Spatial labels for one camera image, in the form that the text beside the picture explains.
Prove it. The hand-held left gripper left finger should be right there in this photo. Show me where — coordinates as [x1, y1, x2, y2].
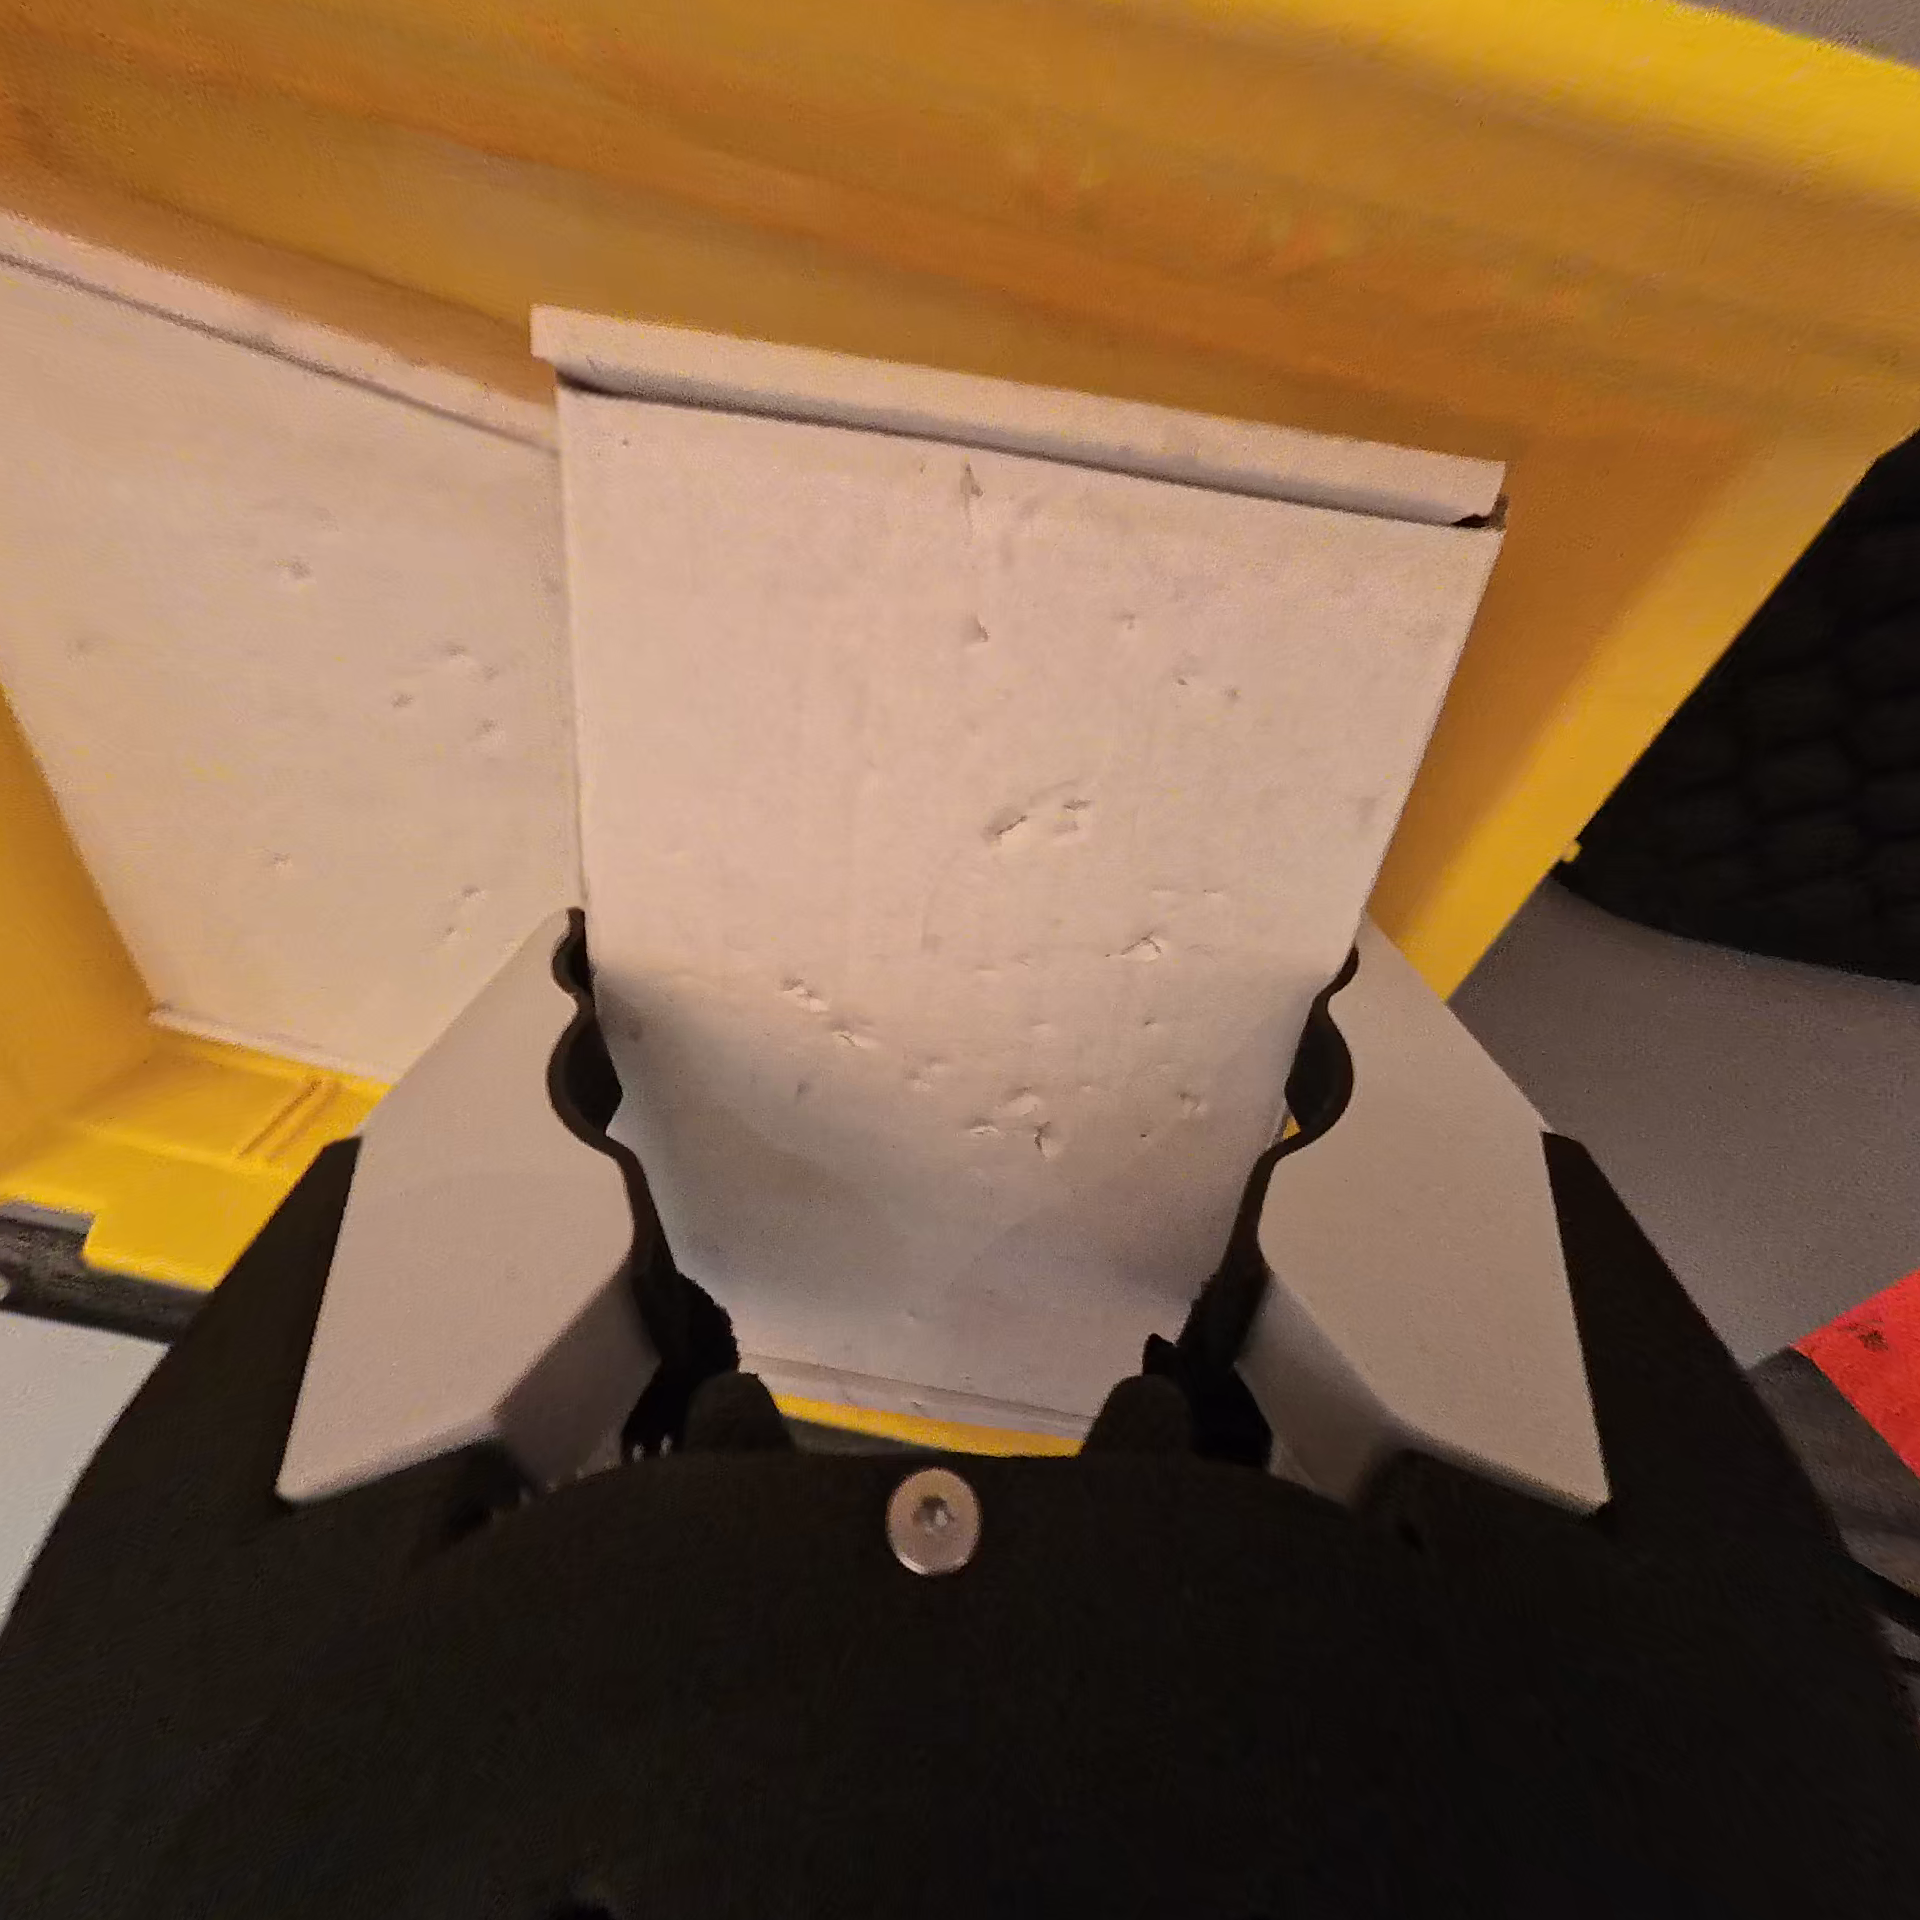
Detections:
[274, 901, 742, 1504]

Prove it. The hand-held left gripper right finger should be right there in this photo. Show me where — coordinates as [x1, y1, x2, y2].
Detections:
[1143, 917, 1610, 1511]

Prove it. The yellow plastic bin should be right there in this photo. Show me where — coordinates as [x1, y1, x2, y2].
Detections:
[0, 0, 1920, 1460]

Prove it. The red object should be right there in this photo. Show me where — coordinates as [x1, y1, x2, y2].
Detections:
[1789, 1271, 1920, 1479]

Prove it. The black textured pad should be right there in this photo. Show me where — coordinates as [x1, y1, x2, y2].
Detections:
[1564, 434, 1920, 981]

